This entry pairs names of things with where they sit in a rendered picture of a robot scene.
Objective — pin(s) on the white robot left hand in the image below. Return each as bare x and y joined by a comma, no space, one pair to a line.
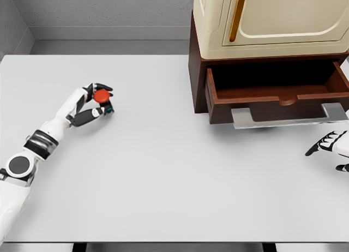
73,102

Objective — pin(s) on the brown wooden drawer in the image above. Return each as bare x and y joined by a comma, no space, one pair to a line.
261,99

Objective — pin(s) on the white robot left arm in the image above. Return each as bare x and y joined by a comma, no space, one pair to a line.
32,151

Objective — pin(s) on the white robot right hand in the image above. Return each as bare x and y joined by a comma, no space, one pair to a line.
333,143

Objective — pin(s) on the cream cabinet with door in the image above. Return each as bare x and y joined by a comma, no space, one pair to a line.
272,23

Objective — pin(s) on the red button switch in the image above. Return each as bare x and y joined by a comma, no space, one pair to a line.
103,98

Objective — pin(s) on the brown wooden cabinet frame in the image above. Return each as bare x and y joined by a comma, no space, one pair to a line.
197,80

